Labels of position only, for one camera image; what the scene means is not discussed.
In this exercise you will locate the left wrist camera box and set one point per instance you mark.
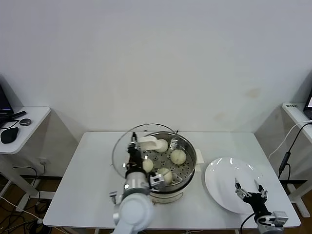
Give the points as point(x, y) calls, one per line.
point(157, 181)

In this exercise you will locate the white power strip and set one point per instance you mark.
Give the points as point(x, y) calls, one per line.
point(40, 220)

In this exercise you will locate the black bar-shaped device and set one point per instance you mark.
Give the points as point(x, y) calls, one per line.
point(19, 113)

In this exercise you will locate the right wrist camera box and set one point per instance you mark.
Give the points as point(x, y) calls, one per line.
point(280, 216)

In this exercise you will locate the white side table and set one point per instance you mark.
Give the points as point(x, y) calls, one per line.
point(296, 114)
point(29, 126)

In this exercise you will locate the monitor screen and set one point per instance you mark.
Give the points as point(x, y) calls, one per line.
point(308, 104)

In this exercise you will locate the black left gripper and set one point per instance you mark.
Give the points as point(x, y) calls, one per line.
point(134, 162)

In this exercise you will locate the white wall socket plug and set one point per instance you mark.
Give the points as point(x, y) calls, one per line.
point(42, 161)

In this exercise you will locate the grey round puck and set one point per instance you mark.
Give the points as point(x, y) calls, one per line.
point(25, 122)

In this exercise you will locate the white steamed baozi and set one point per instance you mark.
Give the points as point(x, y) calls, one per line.
point(178, 156)
point(167, 174)
point(148, 166)
point(166, 146)

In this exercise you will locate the perforated steel steamer basket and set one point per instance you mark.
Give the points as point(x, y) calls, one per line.
point(178, 170)

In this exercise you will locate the large white plate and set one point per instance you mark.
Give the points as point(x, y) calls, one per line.
point(219, 180)

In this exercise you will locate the black computer mouse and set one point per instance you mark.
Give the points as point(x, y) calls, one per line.
point(9, 135)

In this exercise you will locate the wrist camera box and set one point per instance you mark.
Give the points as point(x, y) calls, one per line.
point(280, 216)
point(157, 181)

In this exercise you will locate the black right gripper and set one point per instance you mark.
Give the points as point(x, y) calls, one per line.
point(256, 202)

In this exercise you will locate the cream electric cooker base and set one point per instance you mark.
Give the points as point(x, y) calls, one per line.
point(168, 197)

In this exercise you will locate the black laptop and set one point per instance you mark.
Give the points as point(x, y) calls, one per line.
point(3, 102)

